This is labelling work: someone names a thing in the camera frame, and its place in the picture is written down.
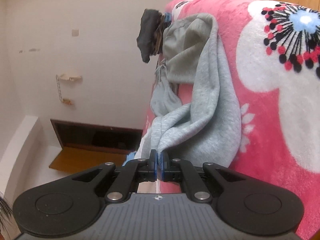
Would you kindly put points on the wall socket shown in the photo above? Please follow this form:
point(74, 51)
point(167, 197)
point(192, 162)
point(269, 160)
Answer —
point(75, 32)

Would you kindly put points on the wall hook rack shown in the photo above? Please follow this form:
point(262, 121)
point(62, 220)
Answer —
point(64, 84)

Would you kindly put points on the brown folded clothes in stack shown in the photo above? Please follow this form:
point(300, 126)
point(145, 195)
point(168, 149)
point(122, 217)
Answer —
point(164, 21)

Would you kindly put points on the pink floral blanket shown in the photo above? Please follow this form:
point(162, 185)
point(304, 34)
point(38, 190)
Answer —
point(272, 49)

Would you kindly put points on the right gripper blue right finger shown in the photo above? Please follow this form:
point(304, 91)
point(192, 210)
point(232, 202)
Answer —
point(184, 173)

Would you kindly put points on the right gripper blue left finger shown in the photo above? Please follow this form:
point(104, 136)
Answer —
point(131, 175)

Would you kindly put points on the light blue garment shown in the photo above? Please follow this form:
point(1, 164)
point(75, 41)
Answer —
point(129, 157)

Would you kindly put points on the grey sweatpants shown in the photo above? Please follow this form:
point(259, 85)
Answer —
point(197, 113)

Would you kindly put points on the black folded garment on stack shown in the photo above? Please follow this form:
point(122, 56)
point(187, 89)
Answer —
point(146, 40)

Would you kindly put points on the wooden door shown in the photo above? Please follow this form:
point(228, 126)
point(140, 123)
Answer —
point(85, 145)

